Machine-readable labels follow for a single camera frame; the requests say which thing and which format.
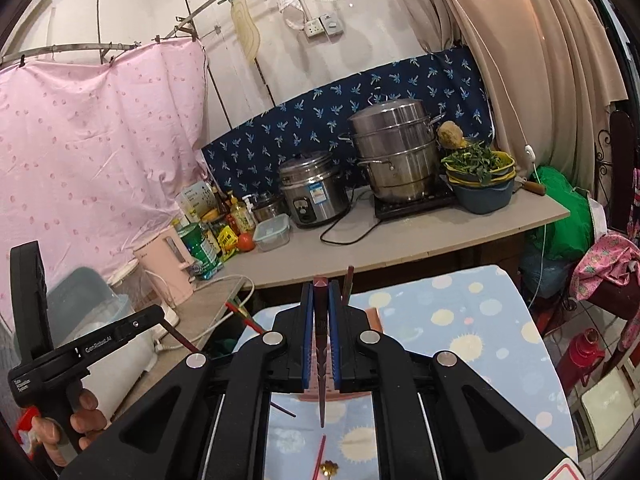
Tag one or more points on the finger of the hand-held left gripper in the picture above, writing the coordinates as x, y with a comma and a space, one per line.
125, 330

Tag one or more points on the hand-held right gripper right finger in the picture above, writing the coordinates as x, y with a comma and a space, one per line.
336, 335

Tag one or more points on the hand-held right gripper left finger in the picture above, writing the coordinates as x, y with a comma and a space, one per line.
307, 335

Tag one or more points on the pink perforated utensil holder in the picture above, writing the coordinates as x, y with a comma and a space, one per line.
372, 319

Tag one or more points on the red chopstick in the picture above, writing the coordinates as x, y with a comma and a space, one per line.
245, 317
320, 455

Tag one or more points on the person's left hand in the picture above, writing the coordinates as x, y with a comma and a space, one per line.
92, 420

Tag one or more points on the white dish rack with lid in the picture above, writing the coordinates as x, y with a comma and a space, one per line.
125, 352

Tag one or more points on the white power strip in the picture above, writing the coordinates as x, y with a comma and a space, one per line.
169, 317

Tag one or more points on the pink electric kettle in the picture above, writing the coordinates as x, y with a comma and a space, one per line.
167, 265

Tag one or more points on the clear food container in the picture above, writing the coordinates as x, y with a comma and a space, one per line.
271, 234

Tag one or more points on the wooden counter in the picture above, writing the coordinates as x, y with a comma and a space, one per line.
400, 245

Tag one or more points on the green tin can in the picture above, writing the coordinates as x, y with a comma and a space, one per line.
202, 250

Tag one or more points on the red tomato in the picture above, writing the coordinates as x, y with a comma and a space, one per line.
245, 242

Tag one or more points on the blue planet print tablecloth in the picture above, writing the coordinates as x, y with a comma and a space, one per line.
450, 360

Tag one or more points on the yellow packet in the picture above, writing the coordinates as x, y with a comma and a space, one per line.
227, 242

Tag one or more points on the yellow label bottle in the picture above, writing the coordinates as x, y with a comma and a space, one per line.
246, 217

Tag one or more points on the small lidded steel pot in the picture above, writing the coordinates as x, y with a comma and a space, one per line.
267, 207

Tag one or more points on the gold flower spoon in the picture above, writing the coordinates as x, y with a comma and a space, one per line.
330, 468

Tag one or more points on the silver rice cooker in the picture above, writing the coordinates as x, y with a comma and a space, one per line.
312, 190

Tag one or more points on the clear jug with white label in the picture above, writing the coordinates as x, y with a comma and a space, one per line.
196, 200

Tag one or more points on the black induction cooker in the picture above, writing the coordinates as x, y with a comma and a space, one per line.
415, 207

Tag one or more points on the dark sauce bottle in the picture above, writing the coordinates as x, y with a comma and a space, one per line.
223, 205

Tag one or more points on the pink dotted curtain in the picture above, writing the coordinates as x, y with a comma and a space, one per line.
90, 160

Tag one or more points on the steel steamer pot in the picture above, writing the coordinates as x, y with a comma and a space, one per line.
395, 155

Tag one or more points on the blue plastic basin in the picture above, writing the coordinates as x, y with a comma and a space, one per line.
482, 197

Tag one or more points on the green leafy vegetables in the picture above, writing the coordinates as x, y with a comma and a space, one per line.
472, 162

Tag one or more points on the navy floral cloth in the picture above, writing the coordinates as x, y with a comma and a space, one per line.
310, 115

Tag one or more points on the brown lumpy root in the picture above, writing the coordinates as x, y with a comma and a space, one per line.
450, 135

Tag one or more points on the yellow plastic basket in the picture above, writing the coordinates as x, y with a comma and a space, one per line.
505, 165

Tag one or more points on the red thermos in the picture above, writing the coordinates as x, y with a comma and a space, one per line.
580, 357

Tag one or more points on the green plastic bag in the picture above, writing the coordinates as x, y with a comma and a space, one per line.
565, 210

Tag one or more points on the pink patterned cloth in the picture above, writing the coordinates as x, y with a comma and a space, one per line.
605, 260

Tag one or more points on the white square box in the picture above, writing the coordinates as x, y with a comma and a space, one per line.
607, 405

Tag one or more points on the beige hanging board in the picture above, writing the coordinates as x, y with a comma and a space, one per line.
247, 30

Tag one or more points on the beige curtain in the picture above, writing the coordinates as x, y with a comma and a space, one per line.
525, 50

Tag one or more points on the metal curtain rail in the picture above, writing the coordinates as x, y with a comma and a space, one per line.
125, 45

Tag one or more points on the white wall socket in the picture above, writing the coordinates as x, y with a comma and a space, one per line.
325, 26

